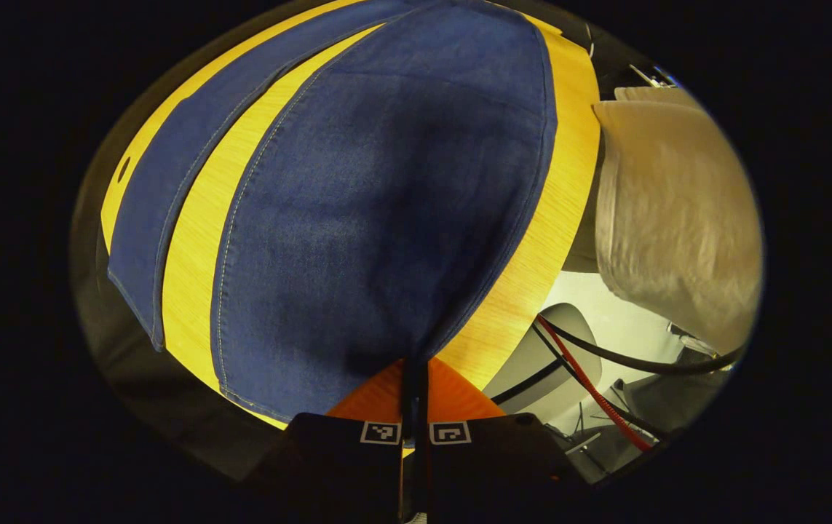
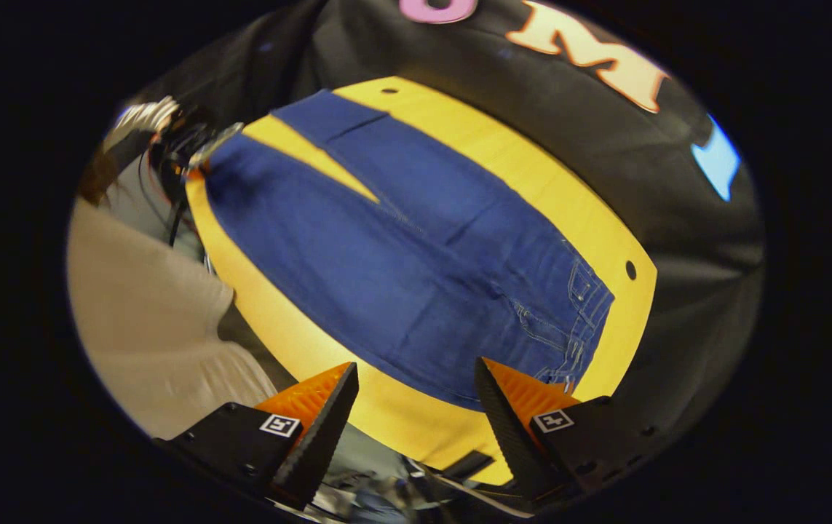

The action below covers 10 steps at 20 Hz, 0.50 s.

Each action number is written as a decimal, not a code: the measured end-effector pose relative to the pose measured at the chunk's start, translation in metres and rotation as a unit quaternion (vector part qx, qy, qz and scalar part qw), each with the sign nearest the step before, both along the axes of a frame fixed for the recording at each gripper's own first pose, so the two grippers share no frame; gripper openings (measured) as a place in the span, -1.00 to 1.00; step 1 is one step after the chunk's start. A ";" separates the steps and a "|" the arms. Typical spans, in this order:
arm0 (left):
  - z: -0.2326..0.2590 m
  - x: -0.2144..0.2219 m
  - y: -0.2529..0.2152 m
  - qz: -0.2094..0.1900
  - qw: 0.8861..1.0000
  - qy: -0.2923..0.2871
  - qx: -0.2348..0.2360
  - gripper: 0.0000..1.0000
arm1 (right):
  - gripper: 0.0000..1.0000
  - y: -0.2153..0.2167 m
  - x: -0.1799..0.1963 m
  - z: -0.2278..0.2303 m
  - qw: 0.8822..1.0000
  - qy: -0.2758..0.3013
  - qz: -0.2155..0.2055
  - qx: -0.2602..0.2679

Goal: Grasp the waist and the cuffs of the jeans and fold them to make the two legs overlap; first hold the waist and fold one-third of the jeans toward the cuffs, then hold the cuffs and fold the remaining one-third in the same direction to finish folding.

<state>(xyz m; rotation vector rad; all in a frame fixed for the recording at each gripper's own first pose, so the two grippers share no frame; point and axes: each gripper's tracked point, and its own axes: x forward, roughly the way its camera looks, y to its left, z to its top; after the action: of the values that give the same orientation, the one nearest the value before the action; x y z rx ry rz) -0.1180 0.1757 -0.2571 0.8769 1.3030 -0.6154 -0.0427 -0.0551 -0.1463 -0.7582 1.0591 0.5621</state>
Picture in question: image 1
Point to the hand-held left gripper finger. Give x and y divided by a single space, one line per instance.
422 407
407 407

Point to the blue denim jeans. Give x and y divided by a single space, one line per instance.
386 218

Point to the black round table hole cap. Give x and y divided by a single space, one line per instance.
123 169

